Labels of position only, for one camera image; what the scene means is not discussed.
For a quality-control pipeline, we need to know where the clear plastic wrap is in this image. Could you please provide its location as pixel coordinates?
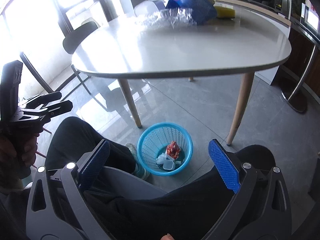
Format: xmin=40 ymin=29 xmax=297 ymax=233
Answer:
xmin=139 ymin=8 xmax=196 ymax=30

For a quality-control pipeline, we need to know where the blue plastic snack bag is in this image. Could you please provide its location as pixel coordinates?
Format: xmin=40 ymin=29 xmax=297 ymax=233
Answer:
xmin=165 ymin=0 xmax=217 ymax=25

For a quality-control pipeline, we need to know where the person's left hand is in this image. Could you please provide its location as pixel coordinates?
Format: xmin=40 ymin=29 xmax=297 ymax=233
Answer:
xmin=1 ymin=133 xmax=40 ymax=167

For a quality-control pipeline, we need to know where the green white sneaker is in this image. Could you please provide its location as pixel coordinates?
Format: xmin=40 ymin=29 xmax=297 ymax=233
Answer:
xmin=125 ymin=143 xmax=150 ymax=180

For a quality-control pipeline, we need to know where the red snack wrapper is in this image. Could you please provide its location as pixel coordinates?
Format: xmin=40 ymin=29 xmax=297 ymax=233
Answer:
xmin=166 ymin=141 xmax=181 ymax=160

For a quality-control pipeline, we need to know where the small clear plastic cup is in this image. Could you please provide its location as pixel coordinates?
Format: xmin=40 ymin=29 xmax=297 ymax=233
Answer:
xmin=163 ymin=159 xmax=176 ymax=171

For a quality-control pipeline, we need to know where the dark green chair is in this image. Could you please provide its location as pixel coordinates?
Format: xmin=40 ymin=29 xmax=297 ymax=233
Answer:
xmin=20 ymin=21 xmax=99 ymax=100

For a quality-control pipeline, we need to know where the blue plastic waste basket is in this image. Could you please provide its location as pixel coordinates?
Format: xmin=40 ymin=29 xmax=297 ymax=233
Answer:
xmin=137 ymin=122 xmax=193 ymax=176

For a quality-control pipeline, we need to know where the round white table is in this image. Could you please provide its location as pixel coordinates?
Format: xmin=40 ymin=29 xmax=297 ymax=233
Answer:
xmin=72 ymin=5 xmax=291 ymax=145

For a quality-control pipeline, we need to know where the chrome bar table stand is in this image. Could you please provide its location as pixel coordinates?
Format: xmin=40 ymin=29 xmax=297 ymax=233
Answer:
xmin=281 ymin=44 xmax=318 ymax=114

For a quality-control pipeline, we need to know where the yellow green sponge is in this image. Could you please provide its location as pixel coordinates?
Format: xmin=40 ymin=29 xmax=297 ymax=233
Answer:
xmin=214 ymin=6 xmax=235 ymax=19

